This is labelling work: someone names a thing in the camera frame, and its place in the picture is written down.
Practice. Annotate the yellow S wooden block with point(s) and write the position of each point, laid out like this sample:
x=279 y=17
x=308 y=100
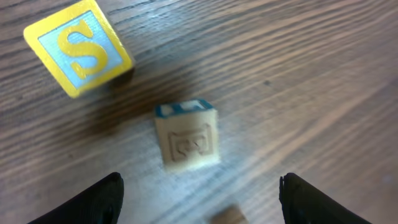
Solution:
x=79 y=47

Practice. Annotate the red E wooden block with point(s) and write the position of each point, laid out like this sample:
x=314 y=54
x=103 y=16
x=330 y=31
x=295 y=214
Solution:
x=230 y=215

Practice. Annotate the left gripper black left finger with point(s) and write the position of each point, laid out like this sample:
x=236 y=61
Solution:
x=99 y=204

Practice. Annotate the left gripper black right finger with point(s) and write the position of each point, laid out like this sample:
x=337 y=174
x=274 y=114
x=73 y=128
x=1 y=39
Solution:
x=302 y=203

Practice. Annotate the blue X B wooden block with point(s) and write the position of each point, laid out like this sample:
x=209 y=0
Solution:
x=188 y=134

